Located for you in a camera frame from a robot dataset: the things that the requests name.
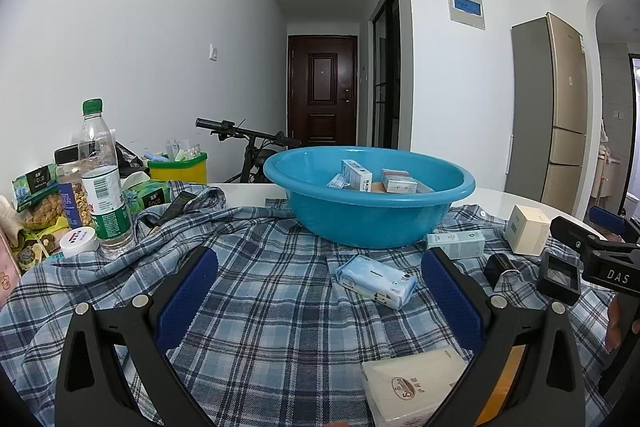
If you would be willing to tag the cream square carton box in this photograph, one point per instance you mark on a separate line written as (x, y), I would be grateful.
(527, 231)

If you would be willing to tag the gold grey refrigerator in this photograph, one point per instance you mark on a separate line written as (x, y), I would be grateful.
(545, 117)

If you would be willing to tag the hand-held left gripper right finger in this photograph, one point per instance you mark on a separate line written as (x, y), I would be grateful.
(452, 297)

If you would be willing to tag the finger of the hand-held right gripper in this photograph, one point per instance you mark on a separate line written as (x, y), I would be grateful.
(607, 221)
(575, 234)

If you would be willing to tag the small black silver bottle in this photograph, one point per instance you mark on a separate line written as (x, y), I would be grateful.
(500, 272)

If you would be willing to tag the blue plastic basin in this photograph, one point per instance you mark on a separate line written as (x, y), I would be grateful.
(360, 219)

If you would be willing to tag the dark brown entrance door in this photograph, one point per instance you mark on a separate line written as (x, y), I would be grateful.
(322, 92)

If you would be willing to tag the tan cardboard box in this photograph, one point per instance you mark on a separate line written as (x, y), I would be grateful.
(378, 189)

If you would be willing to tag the pink soft item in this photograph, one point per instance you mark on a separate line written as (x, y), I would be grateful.
(7, 262)

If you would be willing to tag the clear green-capped water bottle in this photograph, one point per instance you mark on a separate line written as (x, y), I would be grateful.
(105, 202)

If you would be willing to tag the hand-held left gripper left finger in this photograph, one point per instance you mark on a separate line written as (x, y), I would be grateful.
(187, 297)

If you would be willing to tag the plaid blue tablecloth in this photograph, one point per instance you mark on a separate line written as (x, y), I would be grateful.
(280, 307)

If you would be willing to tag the white light switch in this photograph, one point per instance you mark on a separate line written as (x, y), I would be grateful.
(213, 52)

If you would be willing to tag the yellow green plastic container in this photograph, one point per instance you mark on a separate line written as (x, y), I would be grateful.
(177, 172)

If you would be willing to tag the white round tin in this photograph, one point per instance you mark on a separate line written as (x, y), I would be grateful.
(77, 241)

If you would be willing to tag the clear jar of nuts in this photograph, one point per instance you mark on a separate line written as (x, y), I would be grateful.
(75, 202)

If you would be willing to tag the red white medicine box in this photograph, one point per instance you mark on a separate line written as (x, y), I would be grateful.
(398, 181)

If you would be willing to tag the cream tissue pack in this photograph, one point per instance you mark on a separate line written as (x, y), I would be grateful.
(415, 387)

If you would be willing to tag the black plastic bag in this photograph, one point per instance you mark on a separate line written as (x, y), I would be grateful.
(127, 159)

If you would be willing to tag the dark flat object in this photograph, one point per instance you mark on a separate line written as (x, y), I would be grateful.
(175, 207)

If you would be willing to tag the clear bag of snacks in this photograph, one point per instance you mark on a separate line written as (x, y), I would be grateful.
(42, 214)

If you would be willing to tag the black bicycle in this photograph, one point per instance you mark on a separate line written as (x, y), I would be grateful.
(250, 157)

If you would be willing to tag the black square frame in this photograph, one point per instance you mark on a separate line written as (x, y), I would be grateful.
(544, 279)

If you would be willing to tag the white blue medicine box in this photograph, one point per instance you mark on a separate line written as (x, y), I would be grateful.
(357, 177)

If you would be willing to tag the light blue wet wipes pack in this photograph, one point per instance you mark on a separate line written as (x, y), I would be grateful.
(375, 282)

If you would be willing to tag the person's right hand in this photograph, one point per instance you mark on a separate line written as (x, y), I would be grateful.
(625, 324)

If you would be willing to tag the green tissue pack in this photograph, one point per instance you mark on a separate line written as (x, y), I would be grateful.
(37, 187)
(147, 199)

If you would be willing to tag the black framed glass door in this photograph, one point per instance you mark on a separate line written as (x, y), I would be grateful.
(387, 72)

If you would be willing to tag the pale teal carton box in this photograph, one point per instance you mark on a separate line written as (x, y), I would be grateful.
(455, 245)

